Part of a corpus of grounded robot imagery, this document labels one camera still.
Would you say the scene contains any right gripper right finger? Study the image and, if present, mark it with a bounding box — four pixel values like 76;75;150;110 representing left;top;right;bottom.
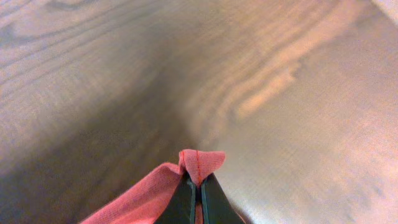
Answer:
200;174;245;224

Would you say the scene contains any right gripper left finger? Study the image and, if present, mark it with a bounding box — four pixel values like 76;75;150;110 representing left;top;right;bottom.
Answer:
154;172;196;224

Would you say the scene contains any red printed t-shirt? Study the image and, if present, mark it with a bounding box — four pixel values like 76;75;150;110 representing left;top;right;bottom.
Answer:
84;149;225;224

